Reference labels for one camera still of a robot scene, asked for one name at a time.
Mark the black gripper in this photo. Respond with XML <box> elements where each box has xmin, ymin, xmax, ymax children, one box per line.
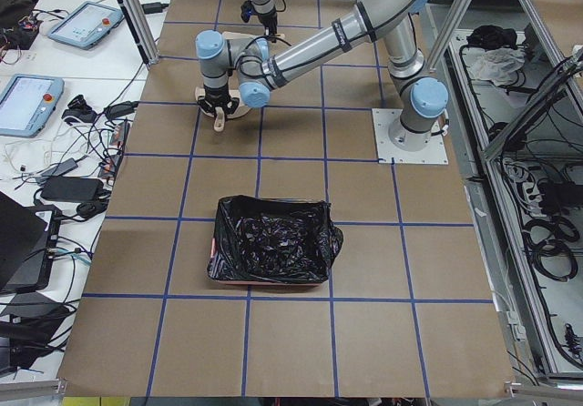
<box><xmin>198</xmin><ymin>86</ymin><xmax>240</xmax><ymax>115</ymax></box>
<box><xmin>262</xmin><ymin>12</ymin><xmax>278</xmax><ymax>31</ymax></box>

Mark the white dustpan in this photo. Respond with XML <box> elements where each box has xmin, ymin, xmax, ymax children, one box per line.
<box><xmin>195</xmin><ymin>30</ymin><xmax>285</xmax><ymax>132</ymax></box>

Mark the black trash bag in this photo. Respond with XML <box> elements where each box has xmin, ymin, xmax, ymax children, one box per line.
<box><xmin>213</xmin><ymin>195</ymin><xmax>343</xmax><ymax>283</ymax></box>

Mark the teach pendant far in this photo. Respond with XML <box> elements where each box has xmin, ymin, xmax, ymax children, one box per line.
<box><xmin>47</xmin><ymin>1</ymin><xmax>124</xmax><ymax>50</ymax></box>

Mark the teach pendant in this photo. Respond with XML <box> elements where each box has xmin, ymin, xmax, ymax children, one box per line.
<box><xmin>1</xmin><ymin>74</ymin><xmax>65</xmax><ymax>138</ymax></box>
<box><xmin>47</xmin><ymin>1</ymin><xmax>124</xmax><ymax>50</ymax></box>

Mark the black power adapter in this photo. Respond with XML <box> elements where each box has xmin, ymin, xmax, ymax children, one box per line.
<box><xmin>40</xmin><ymin>177</ymin><xmax>104</xmax><ymax>202</ymax></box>

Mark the teach pendant near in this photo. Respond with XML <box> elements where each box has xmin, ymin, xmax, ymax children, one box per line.
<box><xmin>1</xmin><ymin>74</ymin><xmax>65</xmax><ymax>138</ymax></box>

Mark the black laptop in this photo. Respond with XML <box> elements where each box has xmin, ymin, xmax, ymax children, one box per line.
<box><xmin>1</xmin><ymin>194</ymin><xmax>61</xmax><ymax>295</ymax></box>

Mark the white cloth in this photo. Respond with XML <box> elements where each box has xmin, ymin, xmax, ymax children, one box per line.
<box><xmin>468</xmin><ymin>47</ymin><xmax>526</xmax><ymax>86</ymax></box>

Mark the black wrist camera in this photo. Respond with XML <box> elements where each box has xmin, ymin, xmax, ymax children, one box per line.
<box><xmin>240</xmin><ymin>0</ymin><xmax>254</xmax><ymax>23</ymax></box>

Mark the aluminium frame post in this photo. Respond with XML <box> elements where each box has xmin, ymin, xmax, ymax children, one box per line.
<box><xmin>117</xmin><ymin>0</ymin><xmax>159</xmax><ymax>67</ymax></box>

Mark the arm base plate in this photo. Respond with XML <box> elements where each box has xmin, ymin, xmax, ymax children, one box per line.
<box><xmin>372</xmin><ymin>108</ymin><xmax>448</xmax><ymax>166</ymax></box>

